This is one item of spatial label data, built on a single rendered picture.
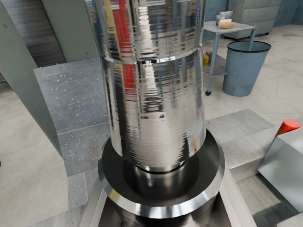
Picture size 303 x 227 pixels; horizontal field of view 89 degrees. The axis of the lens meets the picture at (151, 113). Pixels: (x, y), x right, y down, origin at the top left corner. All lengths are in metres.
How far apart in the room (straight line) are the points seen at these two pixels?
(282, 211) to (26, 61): 0.49
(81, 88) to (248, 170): 0.36
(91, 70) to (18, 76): 0.16
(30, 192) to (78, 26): 1.57
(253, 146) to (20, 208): 1.70
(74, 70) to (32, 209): 1.40
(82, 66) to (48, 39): 0.08
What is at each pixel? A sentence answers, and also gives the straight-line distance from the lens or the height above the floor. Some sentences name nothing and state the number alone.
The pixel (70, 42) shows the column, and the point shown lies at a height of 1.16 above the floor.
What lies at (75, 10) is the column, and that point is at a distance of 0.41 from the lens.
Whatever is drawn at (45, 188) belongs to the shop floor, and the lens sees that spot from 1.74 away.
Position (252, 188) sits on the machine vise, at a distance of 0.24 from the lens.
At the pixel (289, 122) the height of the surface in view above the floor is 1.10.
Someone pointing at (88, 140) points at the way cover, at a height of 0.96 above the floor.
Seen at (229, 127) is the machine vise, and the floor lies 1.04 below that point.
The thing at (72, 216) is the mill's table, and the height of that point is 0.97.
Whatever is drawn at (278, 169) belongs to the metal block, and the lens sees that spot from 0.22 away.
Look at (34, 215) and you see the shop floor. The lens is 1.65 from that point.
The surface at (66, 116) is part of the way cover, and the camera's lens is 0.42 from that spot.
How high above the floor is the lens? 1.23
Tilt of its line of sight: 37 degrees down
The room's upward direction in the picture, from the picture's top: 7 degrees counter-clockwise
